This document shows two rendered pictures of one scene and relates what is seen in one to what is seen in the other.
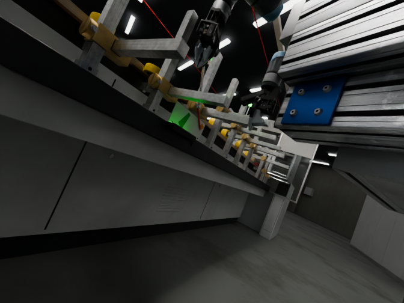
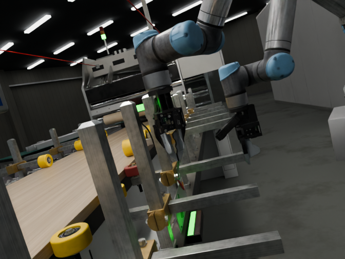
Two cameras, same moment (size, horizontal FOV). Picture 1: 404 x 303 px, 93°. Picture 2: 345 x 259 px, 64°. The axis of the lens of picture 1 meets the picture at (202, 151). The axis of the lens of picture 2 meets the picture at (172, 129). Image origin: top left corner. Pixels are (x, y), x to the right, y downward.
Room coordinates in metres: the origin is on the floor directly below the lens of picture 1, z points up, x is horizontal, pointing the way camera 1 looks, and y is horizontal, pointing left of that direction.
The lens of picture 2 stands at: (0.00, 0.44, 1.12)
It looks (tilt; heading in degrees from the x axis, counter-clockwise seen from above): 7 degrees down; 337
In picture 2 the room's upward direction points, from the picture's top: 15 degrees counter-clockwise
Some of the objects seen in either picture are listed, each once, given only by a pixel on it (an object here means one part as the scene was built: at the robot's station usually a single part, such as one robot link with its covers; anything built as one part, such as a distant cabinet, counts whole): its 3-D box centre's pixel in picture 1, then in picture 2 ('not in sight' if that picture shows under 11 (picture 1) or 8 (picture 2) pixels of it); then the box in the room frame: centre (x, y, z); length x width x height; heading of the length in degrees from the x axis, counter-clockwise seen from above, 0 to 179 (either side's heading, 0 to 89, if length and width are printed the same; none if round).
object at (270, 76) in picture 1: (271, 82); (237, 101); (0.81, -0.16, 1.04); 0.08 x 0.08 x 0.05
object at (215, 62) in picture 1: (201, 95); (164, 159); (0.94, 0.11, 0.91); 0.04 x 0.04 x 0.48; 57
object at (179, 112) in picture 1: (189, 123); (181, 201); (0.90, 0.11, 0.75); 0.26 x 0.01 x 0.10; 147
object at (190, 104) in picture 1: (197, 109); (169, 173); (0.96, 0.10, 0.84); 0.14 x 0.06 x 0.05; 147
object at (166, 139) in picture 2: (197, 53); (170, 148); (0.72, 0.17, 0.98); 0.06 x 0.03 x 0.09; 168
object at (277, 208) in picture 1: (247, 163); (157, 113); (3.46, -0.85, 0.95); 1.65 x 0.70 x 1.90; 57
